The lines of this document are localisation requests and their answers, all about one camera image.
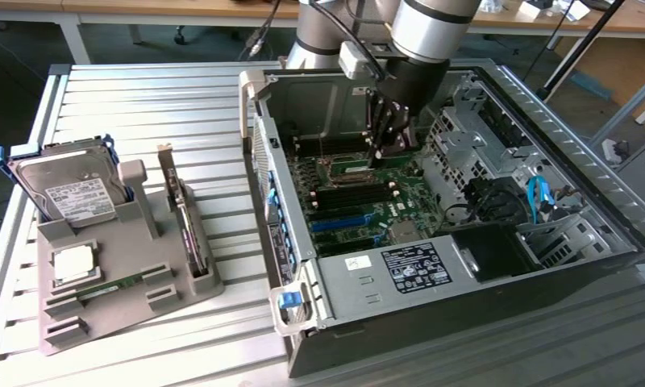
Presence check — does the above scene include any graphics card with metal bracket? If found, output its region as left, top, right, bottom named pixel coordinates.
left=156, top=141, right=212, bottom=280

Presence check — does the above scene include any open black PC case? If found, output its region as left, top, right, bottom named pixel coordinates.
left=237, top=58, right=645, bottom=379

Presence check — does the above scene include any black expansion slot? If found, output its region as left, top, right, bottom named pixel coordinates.
left=306, top=206, right=368, bottom=223
left=314, top=235, right=378, bottom=257

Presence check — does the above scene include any silver CPU chip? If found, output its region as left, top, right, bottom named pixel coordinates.
left=52, top=244, right=98, bottom=284

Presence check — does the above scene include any black RAM slot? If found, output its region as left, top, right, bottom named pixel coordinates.
left=317, top=190, right=392, bottom=210
left=314, top=181, right=388, bottom=199
left=293, top=135, right=369, bottom=157

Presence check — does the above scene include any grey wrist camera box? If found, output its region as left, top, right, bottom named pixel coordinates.
left=337, top=41, right=381, bottom=80

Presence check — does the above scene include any blue expansion slot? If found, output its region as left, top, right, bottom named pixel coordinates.
left=309, top=217, right=370, bottom=232

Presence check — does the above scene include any grey power supply unit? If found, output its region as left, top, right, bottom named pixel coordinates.
left=316, top=235, right=478, bottom=320

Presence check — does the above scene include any black tripod pole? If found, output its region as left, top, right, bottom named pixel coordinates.
left=534, top=0, right=633, bottom=102

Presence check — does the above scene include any grey parts rack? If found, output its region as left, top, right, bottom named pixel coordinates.
left=34, top=159, right=225, bottom=358

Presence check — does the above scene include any hanging cable with plug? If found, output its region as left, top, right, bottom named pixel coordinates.
left=240, top=0, right=281, bottom=62

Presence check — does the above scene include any CPU socket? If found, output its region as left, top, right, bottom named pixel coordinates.
left=325, top=169, right=381, bottom=189

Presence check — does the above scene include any hard disk with blue carrier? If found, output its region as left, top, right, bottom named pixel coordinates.
left=0, top=135, right=136, bottom=231

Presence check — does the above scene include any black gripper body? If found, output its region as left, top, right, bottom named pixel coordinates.
left=374, top=56, right=453, bottom=119

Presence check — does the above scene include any green motherboard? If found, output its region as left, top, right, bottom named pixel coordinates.
left=286, top=132, right=448, bottom=259

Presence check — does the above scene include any metal disk bay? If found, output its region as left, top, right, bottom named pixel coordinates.
left=514, top=212, right=617, bottom=269

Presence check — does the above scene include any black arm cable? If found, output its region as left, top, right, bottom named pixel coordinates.
left=309, top=0, right=400, bottom=81

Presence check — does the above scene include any wooden desk with white legs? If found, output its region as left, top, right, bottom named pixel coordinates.
left=0, top=0, right=302, bottom=65

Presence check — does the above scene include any wooden desk with clutter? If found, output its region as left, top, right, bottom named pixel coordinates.
left=466, top=0, right=645, bottom=134

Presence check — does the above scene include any blue data wire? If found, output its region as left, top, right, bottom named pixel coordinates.
left=525, top=175, right=558, bottom=225

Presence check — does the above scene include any black wire bundle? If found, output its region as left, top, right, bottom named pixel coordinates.
left=442, top=177, right=533, bottom=227

